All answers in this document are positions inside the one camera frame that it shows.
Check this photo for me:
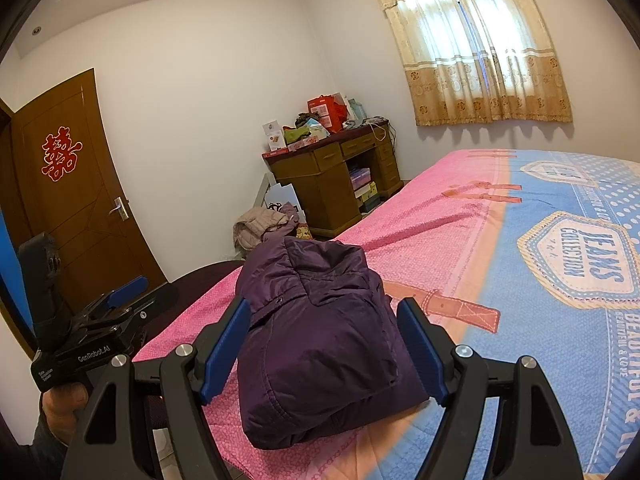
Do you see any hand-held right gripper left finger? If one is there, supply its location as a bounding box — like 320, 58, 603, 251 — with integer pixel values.
60, 296, 252, 480

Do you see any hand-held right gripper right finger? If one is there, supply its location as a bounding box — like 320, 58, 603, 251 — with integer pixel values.
397, 296, 586, 480

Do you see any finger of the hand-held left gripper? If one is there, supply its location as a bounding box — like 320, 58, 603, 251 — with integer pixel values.
82, 275, 149, 322
75, 285, 182, 335

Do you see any purple quilted jacket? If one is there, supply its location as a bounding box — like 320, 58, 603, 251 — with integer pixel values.
235, 236, 431, 451

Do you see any person's left forearm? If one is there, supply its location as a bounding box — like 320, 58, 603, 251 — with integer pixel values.
22, 417, 76, 480

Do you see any beige clothes pile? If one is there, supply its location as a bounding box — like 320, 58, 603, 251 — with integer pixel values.
232, 204, 301, 261

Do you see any person's left hand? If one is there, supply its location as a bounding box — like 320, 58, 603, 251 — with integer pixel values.
40, 382, 91, 443

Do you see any brown wooden door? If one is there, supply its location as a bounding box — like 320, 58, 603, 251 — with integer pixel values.
0, 67, 168, 311

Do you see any red paper door sticker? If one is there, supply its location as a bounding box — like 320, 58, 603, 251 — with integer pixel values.
41, 127, 83, 182

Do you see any white paper bag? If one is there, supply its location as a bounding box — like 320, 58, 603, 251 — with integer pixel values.
263, 183, 306, 221

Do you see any brown wooden desk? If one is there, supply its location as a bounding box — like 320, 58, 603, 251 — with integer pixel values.
262, 120, 405, 238

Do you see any white printed box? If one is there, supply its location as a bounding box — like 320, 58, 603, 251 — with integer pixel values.
262, 121, 286, 153

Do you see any red gift box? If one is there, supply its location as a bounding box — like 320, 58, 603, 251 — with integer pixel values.
306, 92, 351, 133

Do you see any beige patterned window curtain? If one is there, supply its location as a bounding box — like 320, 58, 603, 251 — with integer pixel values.
365, 0, 573, 127

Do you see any white cable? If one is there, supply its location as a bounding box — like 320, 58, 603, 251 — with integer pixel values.
369, 119, 397, 144

